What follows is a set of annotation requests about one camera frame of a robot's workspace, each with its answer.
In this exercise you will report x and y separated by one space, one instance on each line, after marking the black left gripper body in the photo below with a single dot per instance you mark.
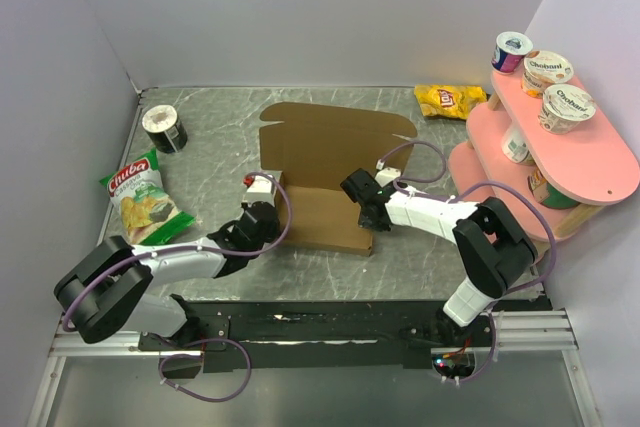
274 231

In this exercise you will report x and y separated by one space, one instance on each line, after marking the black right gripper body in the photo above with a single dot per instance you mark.
367 223

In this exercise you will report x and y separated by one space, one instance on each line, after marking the brown cardboard box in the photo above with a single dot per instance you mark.
316 147

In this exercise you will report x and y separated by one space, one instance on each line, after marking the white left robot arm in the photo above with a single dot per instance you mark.
107 292

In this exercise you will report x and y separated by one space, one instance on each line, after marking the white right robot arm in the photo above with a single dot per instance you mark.
494 248

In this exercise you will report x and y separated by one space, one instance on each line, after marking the green Chuba chips bag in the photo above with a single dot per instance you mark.
149 215

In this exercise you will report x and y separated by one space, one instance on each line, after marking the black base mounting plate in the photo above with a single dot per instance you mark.
295 334

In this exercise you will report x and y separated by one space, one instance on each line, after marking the yellow Lays chips bag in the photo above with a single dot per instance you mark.
449 101

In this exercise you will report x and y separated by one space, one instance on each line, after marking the black can white lid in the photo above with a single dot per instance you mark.
164 127

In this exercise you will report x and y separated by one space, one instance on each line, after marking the white cup middle shelf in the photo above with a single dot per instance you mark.
515 148

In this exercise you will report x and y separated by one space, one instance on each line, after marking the green can lower shelf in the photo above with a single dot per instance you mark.
547 195

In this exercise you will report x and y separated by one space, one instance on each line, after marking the pink three-tier shelf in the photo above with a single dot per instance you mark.
592 164

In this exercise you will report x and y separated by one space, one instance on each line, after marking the purple white yogurt cup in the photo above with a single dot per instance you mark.
510 49

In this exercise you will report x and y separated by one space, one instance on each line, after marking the Chobani yogurt cup rear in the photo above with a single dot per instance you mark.
542 69

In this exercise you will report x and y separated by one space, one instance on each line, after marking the chobani yogurt cup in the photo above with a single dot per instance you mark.
542 69
564 107

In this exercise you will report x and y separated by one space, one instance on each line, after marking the Chobani yogurt cup front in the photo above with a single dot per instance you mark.
564 107

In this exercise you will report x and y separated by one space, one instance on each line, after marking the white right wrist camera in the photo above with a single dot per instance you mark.
385 175

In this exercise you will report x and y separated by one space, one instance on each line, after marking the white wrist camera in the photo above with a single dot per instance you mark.
385 175
259 188

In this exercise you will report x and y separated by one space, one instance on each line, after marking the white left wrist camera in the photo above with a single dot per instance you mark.
259 188

